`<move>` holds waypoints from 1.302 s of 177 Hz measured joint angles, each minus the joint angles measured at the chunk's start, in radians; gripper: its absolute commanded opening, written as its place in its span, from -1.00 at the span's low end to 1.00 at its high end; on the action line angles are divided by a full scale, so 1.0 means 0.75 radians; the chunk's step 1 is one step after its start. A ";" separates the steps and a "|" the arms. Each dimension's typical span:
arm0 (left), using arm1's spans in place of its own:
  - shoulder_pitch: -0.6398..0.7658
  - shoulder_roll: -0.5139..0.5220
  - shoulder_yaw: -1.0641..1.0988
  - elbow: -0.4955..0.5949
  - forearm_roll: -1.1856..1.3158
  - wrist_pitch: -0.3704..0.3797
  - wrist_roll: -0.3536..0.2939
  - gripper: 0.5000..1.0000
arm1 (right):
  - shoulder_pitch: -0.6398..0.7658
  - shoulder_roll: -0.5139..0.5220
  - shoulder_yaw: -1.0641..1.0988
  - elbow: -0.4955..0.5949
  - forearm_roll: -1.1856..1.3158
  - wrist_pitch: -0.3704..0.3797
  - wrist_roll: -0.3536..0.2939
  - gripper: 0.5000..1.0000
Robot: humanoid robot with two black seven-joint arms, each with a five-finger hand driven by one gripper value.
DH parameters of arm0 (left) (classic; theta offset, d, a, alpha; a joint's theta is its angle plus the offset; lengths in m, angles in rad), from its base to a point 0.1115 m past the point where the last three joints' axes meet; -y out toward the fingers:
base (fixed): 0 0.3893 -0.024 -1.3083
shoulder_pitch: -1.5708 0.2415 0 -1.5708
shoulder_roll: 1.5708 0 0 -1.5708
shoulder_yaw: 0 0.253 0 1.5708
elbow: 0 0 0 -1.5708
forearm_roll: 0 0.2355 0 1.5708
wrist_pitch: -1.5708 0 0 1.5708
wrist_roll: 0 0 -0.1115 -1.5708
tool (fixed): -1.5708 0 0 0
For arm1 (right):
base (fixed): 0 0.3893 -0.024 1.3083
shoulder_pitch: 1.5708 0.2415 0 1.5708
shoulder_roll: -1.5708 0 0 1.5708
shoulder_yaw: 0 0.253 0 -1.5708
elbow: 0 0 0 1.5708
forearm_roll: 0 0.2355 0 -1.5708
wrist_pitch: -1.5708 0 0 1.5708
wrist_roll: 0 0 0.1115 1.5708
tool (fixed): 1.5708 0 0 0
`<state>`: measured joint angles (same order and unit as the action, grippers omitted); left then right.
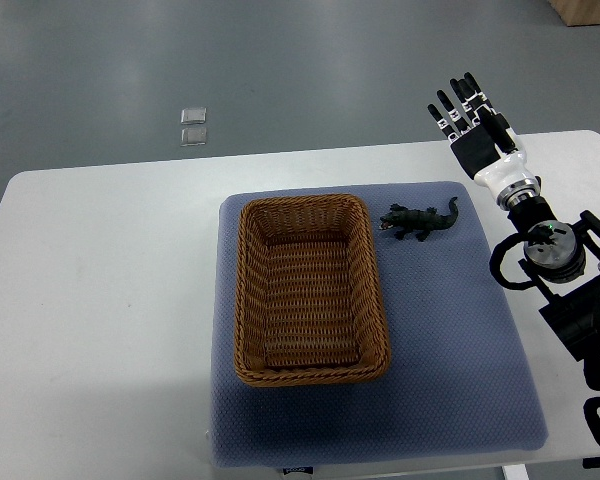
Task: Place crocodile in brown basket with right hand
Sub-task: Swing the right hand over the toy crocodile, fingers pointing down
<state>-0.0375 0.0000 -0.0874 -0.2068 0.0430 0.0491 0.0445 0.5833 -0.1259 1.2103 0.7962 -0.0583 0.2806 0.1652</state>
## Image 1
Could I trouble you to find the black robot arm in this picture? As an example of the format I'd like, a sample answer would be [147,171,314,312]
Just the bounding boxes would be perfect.
[489,196,600,391]

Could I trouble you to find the lower floor socket plate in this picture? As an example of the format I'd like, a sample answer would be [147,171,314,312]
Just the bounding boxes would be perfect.
[180,126,208,146]

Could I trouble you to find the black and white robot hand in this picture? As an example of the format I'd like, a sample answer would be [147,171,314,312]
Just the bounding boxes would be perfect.
[427,72,541,210]

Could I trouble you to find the brown wicker basket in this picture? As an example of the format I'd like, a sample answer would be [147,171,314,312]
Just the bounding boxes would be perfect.
[234,193,391,387]

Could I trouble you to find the upper floor socket plate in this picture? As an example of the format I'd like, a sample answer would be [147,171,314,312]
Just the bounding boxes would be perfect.
[180,107,207,125]

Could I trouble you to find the blue-grey foam mat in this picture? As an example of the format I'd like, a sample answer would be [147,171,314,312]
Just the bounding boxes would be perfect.
[209,182,548,468]

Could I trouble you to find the dark toy crocodile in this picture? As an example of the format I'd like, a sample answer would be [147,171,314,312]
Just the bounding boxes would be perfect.
[379,196,459,242]

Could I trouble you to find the wooden box corner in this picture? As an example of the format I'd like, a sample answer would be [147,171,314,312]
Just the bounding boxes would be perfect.
[549,0,600,27]

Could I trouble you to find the floor socket plate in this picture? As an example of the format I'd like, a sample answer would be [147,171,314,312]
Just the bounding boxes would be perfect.
[180,107,207,125]
[180,126,208,146]

